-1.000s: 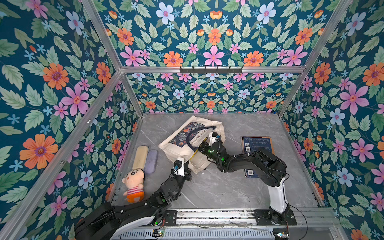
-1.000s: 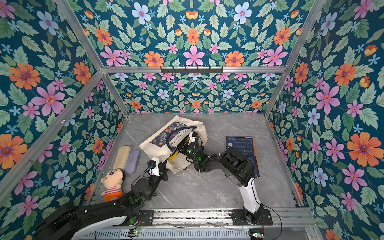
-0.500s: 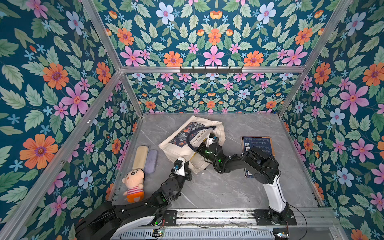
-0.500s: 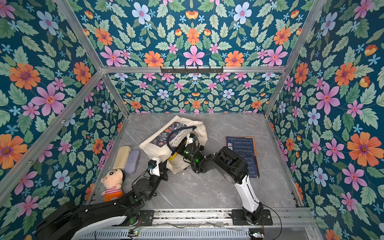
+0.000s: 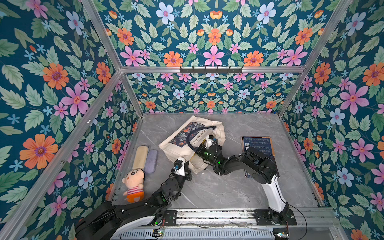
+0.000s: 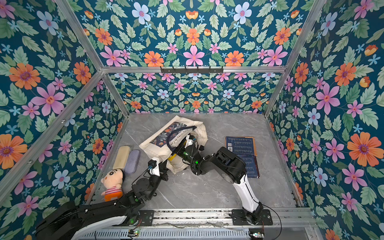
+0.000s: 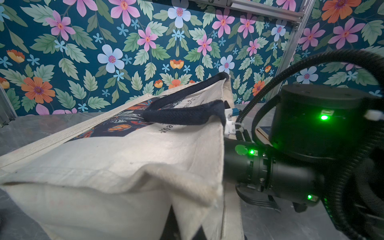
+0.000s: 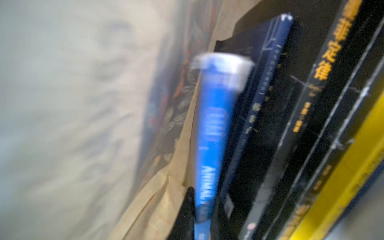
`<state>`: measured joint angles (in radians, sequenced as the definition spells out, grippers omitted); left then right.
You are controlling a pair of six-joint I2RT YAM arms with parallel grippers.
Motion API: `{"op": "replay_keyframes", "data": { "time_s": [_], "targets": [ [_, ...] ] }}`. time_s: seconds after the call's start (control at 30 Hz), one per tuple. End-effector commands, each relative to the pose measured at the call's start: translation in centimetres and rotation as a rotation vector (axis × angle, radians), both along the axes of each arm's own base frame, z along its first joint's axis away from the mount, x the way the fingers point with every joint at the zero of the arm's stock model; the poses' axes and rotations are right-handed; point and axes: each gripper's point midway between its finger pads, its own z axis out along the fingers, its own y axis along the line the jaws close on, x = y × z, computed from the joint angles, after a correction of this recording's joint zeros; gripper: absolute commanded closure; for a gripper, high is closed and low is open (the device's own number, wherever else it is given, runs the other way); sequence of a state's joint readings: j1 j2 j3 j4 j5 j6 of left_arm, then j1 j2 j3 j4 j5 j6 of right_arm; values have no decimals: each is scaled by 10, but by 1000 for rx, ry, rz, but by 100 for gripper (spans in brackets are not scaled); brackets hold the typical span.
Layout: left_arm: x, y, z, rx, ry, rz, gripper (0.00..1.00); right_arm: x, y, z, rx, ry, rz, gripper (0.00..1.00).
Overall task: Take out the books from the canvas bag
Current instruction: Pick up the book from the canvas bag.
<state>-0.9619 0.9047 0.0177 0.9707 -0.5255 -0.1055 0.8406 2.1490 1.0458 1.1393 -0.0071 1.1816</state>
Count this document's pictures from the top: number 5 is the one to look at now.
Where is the cream canvas tote bag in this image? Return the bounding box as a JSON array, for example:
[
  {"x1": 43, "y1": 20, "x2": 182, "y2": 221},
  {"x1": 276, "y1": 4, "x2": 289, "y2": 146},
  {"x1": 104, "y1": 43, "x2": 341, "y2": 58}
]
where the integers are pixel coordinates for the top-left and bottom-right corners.
[{"x1": 159, "y1": 116, "x2": 226, "y2": 174}]

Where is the dark blue book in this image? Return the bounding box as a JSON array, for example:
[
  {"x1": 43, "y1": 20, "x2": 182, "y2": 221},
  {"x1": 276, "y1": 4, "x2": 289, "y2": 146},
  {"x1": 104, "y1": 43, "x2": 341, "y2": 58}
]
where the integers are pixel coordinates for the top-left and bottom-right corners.
[{"x1": 241, "y1": 137, "x2": 275, "y2": 158}]

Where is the dark red stamp book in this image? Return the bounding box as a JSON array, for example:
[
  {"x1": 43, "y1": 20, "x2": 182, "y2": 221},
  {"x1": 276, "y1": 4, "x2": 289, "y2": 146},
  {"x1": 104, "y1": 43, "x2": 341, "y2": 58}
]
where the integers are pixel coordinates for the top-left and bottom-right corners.
[{"x1": 244, "y1": 170, "x2": 252, "y2": 179}]

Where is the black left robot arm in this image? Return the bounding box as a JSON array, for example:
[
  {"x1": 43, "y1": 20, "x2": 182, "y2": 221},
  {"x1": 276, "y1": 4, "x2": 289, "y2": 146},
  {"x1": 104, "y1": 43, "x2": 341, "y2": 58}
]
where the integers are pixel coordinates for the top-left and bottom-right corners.
[{"x1": 75, "y1": 164, "x2": 192, "y2": 240}]

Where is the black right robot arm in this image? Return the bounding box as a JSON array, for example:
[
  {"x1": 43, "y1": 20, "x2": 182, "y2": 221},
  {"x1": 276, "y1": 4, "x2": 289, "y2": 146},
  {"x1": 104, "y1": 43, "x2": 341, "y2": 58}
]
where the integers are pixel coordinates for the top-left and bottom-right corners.
[{"x1": 189, "y1": 141, "x2": 290, "y2": 224}]

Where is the purple fabric glasses case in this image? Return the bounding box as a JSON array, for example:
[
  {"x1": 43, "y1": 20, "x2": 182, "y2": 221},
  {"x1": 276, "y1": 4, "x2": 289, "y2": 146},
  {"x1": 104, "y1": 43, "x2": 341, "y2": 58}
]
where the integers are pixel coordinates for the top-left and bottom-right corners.
[{"x1": 144, "y1": 150, "x2": 158, "y2": 174}]

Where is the beige glasses case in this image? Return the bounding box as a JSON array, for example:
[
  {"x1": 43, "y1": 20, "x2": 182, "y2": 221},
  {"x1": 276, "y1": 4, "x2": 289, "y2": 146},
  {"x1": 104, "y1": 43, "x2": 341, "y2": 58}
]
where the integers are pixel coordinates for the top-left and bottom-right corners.
[{"x1": 133, "y1": 146, "x2": 149, "y2": 170}]

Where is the cartoon boy plush doll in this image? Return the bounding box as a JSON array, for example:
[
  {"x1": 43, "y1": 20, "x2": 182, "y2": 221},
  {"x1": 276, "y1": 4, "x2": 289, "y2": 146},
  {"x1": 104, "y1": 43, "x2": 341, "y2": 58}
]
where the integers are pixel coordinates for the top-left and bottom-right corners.
[{"x1": 122, "y1": 169, "x2": 145, "y2": 203}]

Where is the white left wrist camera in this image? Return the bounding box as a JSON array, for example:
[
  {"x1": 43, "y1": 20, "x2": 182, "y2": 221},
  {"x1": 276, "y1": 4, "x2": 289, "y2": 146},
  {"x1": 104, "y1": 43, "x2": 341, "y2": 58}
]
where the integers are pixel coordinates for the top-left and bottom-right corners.
[{"x1": 174, "y1": 158, "x2": 185, "y2": 177}]

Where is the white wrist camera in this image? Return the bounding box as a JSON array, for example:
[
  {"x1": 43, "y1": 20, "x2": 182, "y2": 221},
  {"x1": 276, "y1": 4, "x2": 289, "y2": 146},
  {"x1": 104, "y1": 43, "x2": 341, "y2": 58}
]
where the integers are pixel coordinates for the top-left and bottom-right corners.
[
  {"x1": 207, "y1": 136, "x2": 217, "y2": 145},
  {"x1": 174, "y1": 158, "x2": 185, "y2": 177}
]

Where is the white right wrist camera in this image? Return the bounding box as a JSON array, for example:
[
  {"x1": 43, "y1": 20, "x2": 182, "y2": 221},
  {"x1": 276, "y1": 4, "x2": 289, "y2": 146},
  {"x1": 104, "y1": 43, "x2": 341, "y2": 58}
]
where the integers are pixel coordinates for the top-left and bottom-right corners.
[{"x1": 207, "y1": 136, "x2": 217, "y2": 145}]

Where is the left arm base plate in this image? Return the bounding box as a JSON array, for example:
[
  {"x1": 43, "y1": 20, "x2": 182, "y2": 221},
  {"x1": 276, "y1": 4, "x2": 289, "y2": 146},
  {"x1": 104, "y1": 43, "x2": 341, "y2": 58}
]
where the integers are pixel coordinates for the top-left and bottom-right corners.
[{"x1": 155, "y1": 210, "x2": 178, "y2": 227}]

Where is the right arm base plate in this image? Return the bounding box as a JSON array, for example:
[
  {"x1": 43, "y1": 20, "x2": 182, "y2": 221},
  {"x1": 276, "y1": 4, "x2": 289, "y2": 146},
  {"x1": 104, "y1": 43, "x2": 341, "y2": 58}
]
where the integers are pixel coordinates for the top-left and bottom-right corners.
[{"x1": 253, "y1": 209, "x2": 297, "y2": 226}]

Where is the black hook rail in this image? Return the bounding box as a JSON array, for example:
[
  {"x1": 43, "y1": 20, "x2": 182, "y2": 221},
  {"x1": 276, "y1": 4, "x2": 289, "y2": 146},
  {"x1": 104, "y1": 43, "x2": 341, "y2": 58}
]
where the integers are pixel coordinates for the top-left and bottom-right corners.
[{"x1": 179, "y1": 66, "x2": 243, "y2": 74}]

